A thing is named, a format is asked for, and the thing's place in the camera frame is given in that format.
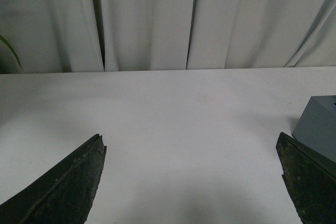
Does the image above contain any gray box base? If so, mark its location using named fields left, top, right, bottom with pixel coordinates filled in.
left=292, top=95, right=335, bottom=162

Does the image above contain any white curtain backdrop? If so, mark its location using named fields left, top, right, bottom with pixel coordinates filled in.
left=1, top=0, right=335, bottom=73

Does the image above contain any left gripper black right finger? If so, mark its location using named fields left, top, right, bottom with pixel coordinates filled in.
left=276, top=132, right=335, bottom=223

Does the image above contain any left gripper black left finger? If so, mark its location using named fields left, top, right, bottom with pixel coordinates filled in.
left=1, top=134, right=107, bottom=223

